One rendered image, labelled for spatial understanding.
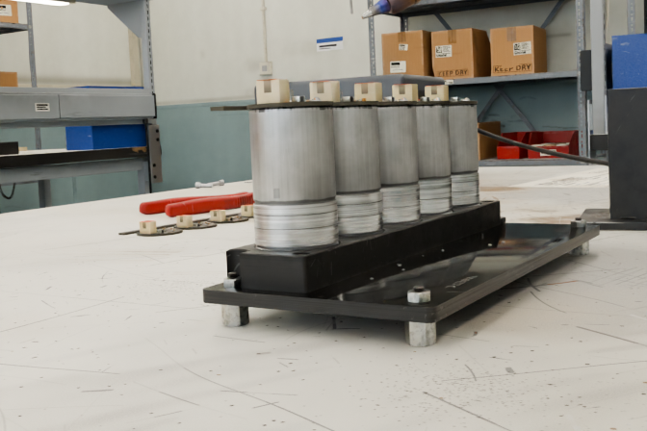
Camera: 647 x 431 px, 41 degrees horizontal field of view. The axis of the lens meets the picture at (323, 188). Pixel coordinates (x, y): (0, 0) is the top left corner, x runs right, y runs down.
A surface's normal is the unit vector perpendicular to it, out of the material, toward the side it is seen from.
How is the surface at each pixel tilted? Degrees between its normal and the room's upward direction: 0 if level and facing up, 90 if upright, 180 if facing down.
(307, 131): 90
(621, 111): 90
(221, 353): 0
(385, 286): 0
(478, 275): 0
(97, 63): 90
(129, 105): 90
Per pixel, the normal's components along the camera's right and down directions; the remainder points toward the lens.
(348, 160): 0.11, 0.07
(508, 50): -0.44, 0.10
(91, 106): 0.85, 0.00
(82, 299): -0.04, -1.00
